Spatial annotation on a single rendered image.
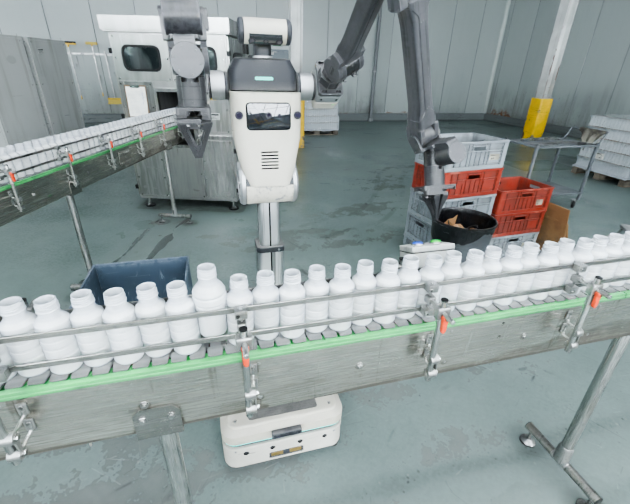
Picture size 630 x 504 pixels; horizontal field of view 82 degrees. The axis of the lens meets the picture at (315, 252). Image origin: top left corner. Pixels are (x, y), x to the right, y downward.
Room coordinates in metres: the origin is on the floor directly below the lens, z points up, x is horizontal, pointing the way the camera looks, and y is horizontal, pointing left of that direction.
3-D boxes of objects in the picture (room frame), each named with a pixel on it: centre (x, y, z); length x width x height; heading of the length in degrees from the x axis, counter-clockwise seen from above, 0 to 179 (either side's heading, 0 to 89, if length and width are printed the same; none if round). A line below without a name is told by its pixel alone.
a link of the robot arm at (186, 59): (0.76, 0.24, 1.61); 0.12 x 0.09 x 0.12; 17
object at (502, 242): (3.37, -1.82, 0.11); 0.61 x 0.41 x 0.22; 109
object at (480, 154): (3.08, -1.17, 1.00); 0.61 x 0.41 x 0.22; 113
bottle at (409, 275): (0.79, -0.23, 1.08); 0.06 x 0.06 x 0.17
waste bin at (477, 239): (2.48, -1.07, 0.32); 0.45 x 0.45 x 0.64
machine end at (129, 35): (4.97, 1.52, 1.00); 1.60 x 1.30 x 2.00; 178
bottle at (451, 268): (0.82, -0.35, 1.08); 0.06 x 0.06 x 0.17
